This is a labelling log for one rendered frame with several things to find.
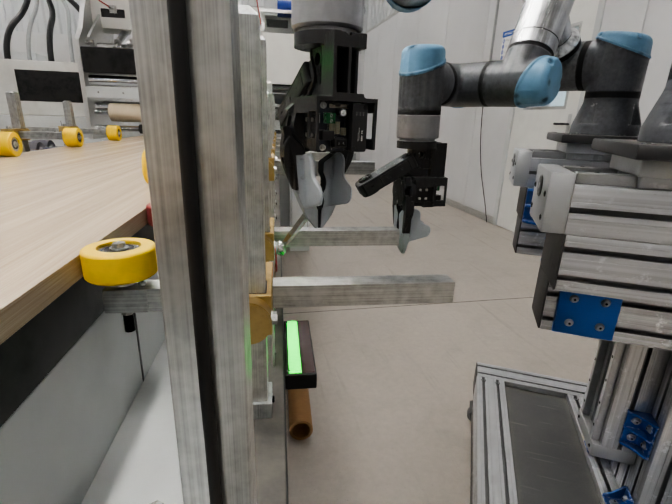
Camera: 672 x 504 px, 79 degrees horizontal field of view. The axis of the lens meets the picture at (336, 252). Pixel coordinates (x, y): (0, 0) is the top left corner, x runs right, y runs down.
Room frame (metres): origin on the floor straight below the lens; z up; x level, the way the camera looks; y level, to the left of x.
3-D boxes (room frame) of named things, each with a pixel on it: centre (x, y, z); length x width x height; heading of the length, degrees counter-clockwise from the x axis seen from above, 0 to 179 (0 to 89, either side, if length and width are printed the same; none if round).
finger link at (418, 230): (0.75, -0.15, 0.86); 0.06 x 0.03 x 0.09; 98
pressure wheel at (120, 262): (0.46, 0.25, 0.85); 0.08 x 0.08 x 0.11
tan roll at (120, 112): (3.19, 1.05, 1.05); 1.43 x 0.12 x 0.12; 98
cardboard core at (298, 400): (1.29, 0.12, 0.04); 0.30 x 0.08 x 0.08; 8
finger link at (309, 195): (0.47, 0.03, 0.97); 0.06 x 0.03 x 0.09; 28
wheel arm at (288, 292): (0.49, 0.06, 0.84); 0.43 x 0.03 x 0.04; 98
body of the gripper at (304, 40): (0.48, 0.01, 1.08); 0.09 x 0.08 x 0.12; 28
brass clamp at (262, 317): (0.46, 0.10, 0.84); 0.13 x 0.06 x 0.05; 8
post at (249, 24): (0.44, 0.10, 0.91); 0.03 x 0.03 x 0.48; 8
